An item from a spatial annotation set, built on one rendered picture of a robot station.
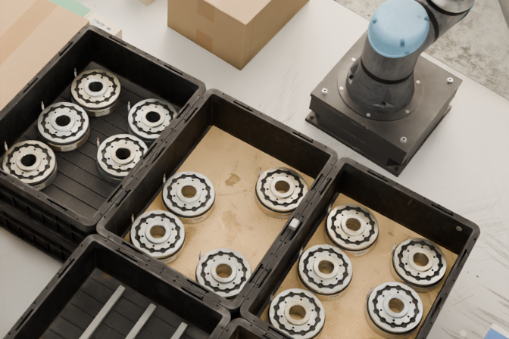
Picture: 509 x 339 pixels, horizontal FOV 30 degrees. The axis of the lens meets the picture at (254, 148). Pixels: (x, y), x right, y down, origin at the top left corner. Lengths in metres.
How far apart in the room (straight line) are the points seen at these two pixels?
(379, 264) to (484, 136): 0.53
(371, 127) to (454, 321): 0.44
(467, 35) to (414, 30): 1.49
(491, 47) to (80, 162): 1.87
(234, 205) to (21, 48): 0.57
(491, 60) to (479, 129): 1.14
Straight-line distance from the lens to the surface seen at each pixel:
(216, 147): 1.94
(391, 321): 1.76
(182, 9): 2.23
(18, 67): 2.04
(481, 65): 3.35
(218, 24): 2.18
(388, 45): 1.93
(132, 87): 2.03
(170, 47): 2.28
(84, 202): 1.87
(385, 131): 2.06
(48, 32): 2.10
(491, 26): 3.49
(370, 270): 1.83
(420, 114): 2.10
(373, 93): 2.05
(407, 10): 1.97
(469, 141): 2.22
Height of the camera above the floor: 2.42
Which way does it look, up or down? 55 degrees down
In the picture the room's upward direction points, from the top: 9 degrees clockwise
